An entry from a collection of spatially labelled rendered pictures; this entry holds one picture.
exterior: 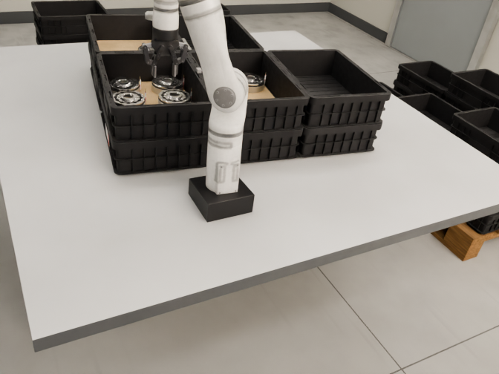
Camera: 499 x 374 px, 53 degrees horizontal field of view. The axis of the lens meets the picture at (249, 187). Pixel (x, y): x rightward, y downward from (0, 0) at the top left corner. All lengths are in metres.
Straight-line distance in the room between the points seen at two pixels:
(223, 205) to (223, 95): 0.31
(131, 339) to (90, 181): 0.71
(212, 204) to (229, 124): 0.22
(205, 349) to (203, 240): 0.73
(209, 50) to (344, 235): 0.61
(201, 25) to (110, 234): 0.56
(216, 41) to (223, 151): 0.28
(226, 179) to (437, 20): 3.78
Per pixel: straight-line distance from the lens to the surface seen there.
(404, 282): 2.42
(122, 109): 1.42
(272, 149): 1.63
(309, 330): 2.08
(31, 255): 1.31
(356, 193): 1.60
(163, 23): 1.52
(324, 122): 1.67
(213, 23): 1.20
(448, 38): 4.84
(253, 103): 1.51
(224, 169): 1.34
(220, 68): 1.22
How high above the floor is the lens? 1.58
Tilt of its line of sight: 35 degrees down
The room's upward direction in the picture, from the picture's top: 8 degrees clockwise
